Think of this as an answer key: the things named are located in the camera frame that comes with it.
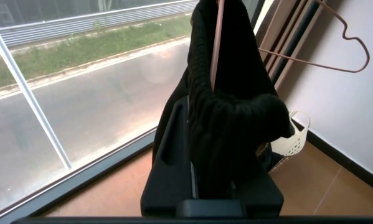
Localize window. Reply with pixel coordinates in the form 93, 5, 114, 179
0, 0, 277, 223

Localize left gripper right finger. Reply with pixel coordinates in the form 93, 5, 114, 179
232, 155, 284, 217

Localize white laundry basket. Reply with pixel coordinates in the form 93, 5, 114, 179
256, 110, 311, 174

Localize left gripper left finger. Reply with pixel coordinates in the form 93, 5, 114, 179
141, 95, 195, 217

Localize beige curtain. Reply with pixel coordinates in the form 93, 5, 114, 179
255, 0, 329, 91

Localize pink clothes hanger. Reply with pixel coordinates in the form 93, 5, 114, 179
257, 0, 371, 74
209, 0, 226, 91

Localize black shorts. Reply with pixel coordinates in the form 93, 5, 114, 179
151, 0, 296, 200

